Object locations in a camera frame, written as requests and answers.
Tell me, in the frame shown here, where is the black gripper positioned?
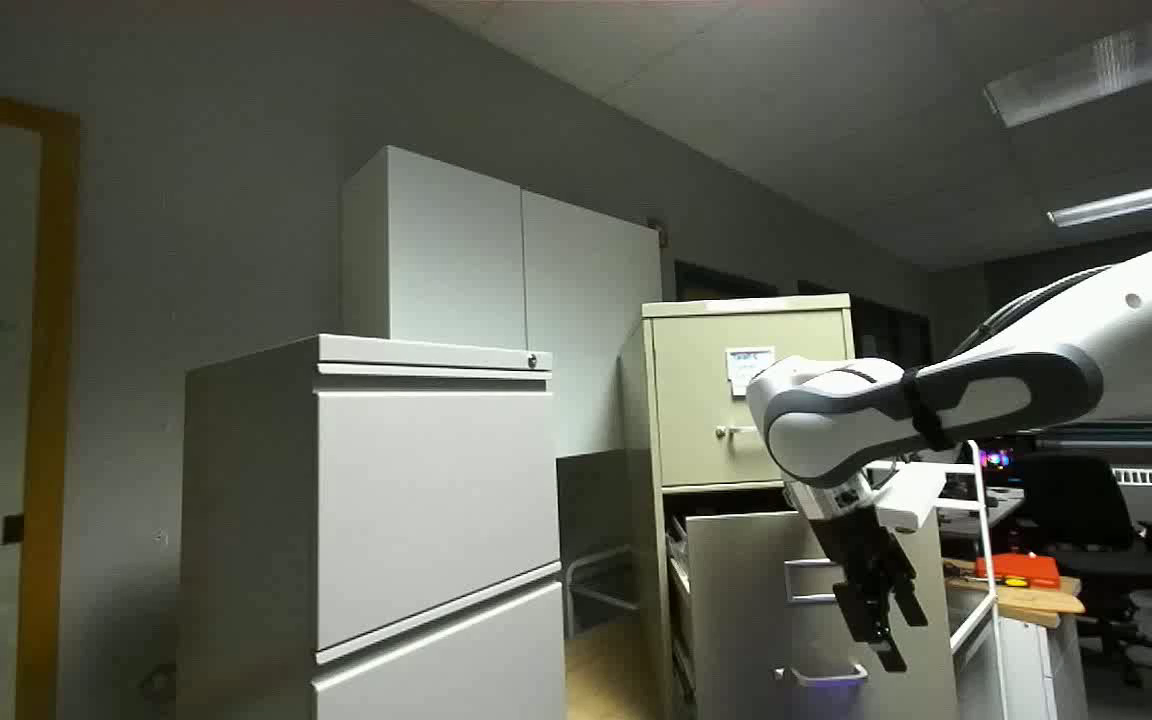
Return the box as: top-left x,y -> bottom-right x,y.
809,502 -> 933,677

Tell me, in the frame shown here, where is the open grey cabinet drawer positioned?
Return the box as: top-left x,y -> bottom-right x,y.
666,509 -> 964,720

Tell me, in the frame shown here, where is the beige labelled cabinet drawer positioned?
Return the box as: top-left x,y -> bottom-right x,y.
654,308 -> 858,492

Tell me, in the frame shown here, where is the orange object on desk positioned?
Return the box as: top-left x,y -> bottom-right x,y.
943,555 -> 1088,631

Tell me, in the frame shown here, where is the orange box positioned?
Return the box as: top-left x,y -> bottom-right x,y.
971,547 -> 1070,593

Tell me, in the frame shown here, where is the black office chair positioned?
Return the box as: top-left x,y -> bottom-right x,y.
1017,451 -> 1152,693

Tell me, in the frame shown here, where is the beige metal filing cabinet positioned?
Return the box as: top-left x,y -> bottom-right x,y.
638,292 -> 860,720

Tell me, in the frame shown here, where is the bright fluorescent ceiling light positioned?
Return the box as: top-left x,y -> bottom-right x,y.
1043,166 -> 1152,230

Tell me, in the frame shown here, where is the grey lateral file cabinet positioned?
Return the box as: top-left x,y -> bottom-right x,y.
175,330 -> 574,720

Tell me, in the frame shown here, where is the white tall storage cabinet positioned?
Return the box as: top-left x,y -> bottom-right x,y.
341,141 -> 670,458

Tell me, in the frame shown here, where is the long fluorescent ceiling light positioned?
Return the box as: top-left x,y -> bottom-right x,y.
981,0 -> 1152,133

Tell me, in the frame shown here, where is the white metal frame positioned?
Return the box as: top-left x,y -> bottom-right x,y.
928,434 -> 1007,673

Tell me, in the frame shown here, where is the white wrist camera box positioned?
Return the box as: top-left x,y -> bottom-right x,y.
873,458 -> 947,533

